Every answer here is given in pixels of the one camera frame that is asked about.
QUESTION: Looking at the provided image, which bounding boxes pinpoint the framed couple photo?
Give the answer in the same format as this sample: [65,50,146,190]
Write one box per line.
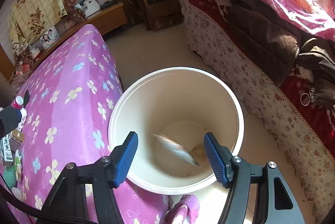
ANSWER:
[40,26,59,50]

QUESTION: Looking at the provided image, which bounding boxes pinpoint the yellow floral cloth cover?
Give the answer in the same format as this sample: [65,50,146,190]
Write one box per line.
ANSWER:
[9,0,85,55]

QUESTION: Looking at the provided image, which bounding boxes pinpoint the wooden tv cabinet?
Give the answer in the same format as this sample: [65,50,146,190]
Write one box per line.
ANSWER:
[10,1,128,80]

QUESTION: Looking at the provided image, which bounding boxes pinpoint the floral covered sofa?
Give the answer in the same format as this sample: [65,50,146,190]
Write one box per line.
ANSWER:
[179,0,334,223]

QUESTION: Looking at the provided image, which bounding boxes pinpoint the red white small bottle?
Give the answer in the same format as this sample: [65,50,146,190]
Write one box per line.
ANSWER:
[13,96,24,109]

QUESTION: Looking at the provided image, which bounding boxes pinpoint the brown cardboard box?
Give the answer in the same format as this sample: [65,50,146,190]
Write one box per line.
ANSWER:
[9,129,25,152]

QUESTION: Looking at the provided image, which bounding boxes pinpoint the white plastic trash bucket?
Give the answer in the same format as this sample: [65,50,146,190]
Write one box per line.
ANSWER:
[108,67,244,195]

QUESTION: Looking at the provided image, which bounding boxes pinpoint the brown quilted jacket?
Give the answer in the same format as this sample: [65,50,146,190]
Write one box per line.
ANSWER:
[228,0,301,86]

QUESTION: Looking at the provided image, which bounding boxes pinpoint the black remote on cabinet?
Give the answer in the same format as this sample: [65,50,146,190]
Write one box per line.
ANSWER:
[100,0,117,9]

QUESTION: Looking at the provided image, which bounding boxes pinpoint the falling brown wrapper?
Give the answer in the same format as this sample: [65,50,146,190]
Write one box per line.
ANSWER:
[154,134,199,166]

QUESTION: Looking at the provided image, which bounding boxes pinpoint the metal key ring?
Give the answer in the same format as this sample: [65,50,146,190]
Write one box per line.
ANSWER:
[300,87,316,107]

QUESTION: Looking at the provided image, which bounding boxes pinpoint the pink floral tablecloth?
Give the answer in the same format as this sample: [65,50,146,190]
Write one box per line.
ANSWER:
[0,23,201,224]

